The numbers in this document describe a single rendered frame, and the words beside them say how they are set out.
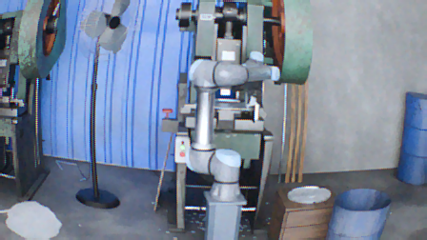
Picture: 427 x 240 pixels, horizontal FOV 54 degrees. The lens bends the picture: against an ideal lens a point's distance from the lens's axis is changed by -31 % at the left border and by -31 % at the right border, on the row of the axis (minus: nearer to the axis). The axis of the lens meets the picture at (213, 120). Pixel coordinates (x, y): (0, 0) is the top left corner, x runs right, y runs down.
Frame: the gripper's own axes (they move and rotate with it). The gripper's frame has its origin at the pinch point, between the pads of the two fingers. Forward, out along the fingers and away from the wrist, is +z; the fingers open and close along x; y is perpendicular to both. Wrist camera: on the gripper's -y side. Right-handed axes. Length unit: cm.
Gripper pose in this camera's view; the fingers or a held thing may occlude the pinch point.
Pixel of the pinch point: (246, 106)
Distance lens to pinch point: 339.6
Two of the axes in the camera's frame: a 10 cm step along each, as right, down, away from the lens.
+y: 9.9, 0.4, 1.1
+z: -1.0, 8.0, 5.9
